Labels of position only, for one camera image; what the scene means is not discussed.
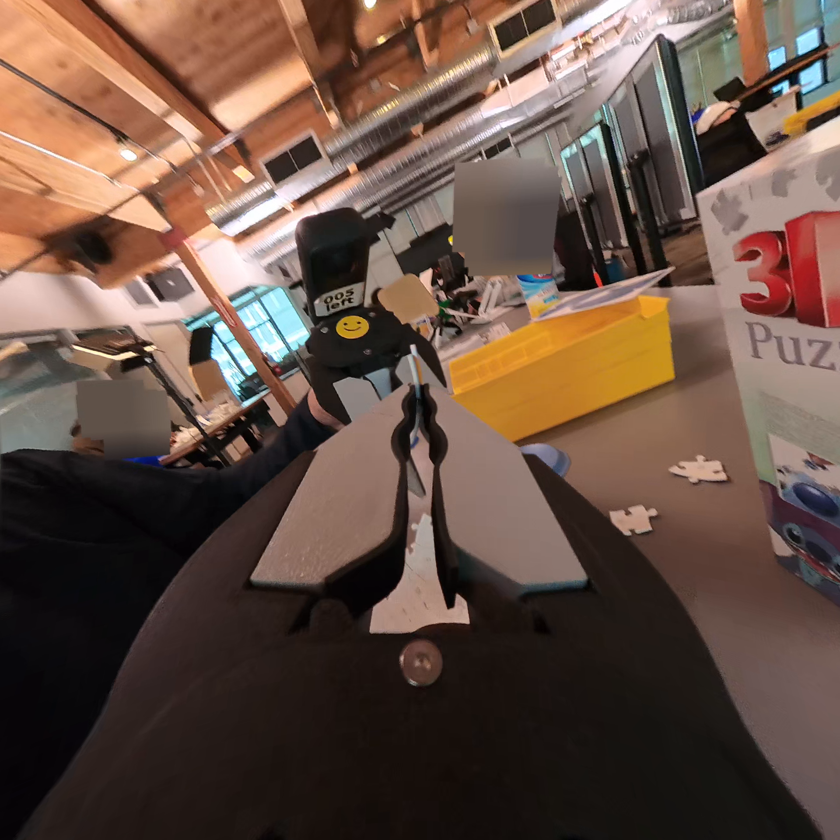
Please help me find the white backed puzzle piece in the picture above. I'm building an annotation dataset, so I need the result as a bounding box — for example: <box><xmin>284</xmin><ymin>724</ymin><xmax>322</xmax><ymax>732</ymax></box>
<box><xmin>668</xmin><ymin>455</ymin><xmax>729</xmax><ymax>484</ymax></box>
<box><xmin>609</xmin><ymin>504</ymin><xmax>659</xmax><ymax>537</ymax></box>
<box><xmin>407</xmin><ymin>344</ymin><xmax>427</xmax><ymax>496</ymax></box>

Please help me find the row of grey partition panels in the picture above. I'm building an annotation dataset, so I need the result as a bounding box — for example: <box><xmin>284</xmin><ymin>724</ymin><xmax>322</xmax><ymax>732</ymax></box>
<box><xmin>558</xmin><ymin>33</ymin><xmax>706</xmax><ymax>290</ymax></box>

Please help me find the tan rounded panel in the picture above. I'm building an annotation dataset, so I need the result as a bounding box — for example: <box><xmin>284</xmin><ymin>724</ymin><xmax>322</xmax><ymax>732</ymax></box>
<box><xmin>377</xmin><ymin>274</ymin><xmax>438</xmax><ymax>324</ymax></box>

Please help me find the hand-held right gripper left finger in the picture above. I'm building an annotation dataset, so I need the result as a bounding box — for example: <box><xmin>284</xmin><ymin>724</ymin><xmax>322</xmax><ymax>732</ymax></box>
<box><xmin>249</xmin><ymin>386</ymin><xmax>421</xmax><ymax>618</ymax></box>

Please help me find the blue white printed sheet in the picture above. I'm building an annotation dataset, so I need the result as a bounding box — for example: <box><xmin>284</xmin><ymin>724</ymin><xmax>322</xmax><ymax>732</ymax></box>
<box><xmin>532</xmin><ymin>268</ymin><xmax>676</xmax><ymax>322</ymax></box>

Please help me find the plain wooden post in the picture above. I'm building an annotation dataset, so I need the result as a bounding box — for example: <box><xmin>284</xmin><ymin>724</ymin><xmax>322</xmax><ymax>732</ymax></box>
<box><xmin>731</xmin><ymin>0</ymin><xmax>770</xmax><ymax>85</ymax></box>

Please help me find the silver ventilation duct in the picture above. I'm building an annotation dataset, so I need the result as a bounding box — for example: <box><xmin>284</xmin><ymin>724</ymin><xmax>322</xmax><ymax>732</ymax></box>
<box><xmin>203</xmin><ymin>36</ymin><xmax>657</xmax><ymax>237</ymax></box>

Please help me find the cartoon print puzzle box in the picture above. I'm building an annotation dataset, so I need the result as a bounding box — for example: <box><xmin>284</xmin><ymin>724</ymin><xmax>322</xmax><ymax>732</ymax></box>
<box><xmin>696</xmin><ymin>128</ymin><xmax>840</xmax><ymax>603</ymax></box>

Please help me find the disinfecting wipes canister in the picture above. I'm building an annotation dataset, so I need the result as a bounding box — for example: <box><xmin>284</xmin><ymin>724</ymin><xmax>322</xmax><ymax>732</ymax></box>
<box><xmin>516</xmin><ymin>272</ymin><xmax>560</xmax><ymax>319</ymax></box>

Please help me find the blue round plastic stand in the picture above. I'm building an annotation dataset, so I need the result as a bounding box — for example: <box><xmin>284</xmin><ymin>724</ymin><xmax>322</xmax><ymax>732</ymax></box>
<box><xmin>520</xmin><ymin>443</ymin><xmax>572</xmax><ymax>478</ymax></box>

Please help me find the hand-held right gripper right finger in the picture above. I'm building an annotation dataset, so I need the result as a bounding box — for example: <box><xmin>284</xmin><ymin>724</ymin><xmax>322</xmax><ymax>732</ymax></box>
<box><xmin>420</xmin><ymin>386</ymin><xmax>589</xmax><ymax>610</ymax></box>

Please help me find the partly built puzzle ball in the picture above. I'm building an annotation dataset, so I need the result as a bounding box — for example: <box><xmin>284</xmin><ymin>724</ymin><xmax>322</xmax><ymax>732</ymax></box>
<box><xmin>369</xmin><ymin>512</ymin><xmax>471</xmax><ymax>635</ymax></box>

